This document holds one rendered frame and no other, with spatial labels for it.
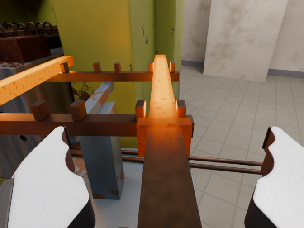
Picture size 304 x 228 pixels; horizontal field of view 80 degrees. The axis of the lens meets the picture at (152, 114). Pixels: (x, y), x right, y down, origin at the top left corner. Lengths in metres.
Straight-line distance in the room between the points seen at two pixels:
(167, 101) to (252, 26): 3.45
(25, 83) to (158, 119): 0.27
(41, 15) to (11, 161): 0.74
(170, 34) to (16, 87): 0.83
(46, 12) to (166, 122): 1.09
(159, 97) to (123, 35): 0.44
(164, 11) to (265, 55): 2.78
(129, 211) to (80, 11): 0.58
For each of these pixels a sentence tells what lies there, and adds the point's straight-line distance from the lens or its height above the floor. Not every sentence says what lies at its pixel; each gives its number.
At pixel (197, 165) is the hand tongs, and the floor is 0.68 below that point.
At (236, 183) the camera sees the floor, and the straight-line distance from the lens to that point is 1.47.
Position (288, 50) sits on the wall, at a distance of 4.20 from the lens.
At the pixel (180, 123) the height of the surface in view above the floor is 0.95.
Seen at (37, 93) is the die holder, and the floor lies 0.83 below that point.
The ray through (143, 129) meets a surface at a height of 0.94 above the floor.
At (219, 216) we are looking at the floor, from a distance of 1.28.
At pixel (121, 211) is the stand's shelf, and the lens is 0.44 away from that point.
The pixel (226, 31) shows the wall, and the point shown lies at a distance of 3.68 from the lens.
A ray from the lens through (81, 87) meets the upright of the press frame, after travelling 0.76.
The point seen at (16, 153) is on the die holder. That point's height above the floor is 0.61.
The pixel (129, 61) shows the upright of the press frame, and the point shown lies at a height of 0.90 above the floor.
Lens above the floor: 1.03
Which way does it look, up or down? 28 degrees down
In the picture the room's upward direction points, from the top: 1 degrees counter-clockwise
